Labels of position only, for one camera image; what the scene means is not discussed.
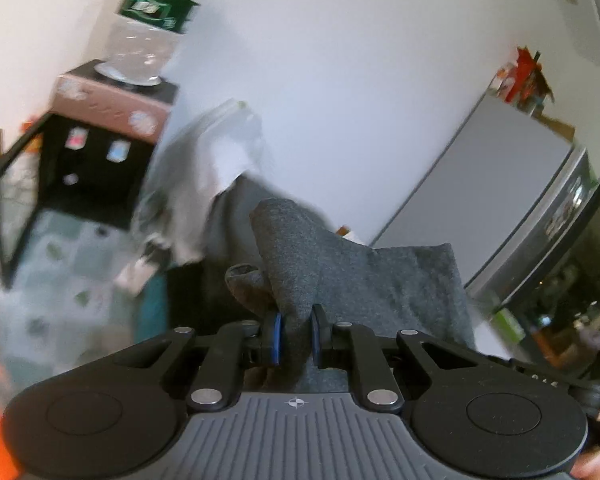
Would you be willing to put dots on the items on refrigerator top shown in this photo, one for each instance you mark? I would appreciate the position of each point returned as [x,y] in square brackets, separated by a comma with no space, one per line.
[521,83]

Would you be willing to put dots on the black water dispenser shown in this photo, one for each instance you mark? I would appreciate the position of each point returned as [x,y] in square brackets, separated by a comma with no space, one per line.
[96,142]

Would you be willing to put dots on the clear plastic bag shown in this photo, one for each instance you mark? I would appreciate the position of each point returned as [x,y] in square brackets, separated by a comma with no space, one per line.
[190,170]

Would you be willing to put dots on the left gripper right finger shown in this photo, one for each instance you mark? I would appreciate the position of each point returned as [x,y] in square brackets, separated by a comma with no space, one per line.
[356,349]

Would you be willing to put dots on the dark grey long-sleeve shirt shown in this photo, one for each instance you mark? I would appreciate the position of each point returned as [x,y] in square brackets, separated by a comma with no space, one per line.
[272,253]

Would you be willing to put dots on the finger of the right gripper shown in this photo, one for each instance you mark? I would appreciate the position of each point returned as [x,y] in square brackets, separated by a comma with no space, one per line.
[550,376]

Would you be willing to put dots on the silver refrigerator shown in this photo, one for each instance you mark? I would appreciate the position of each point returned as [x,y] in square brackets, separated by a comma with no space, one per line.
[502,194]

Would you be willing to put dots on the water bottle green label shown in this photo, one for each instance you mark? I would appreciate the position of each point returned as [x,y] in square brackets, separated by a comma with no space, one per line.
[143,39]

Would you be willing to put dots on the white power strip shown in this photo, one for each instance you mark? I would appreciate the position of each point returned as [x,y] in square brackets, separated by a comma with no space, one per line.
[135,275]

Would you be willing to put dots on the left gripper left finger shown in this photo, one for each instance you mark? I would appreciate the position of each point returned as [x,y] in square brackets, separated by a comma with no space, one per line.
[235,348]

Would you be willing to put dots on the teal knitted sweater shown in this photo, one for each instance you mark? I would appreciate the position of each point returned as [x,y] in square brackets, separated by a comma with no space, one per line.
[152,316]

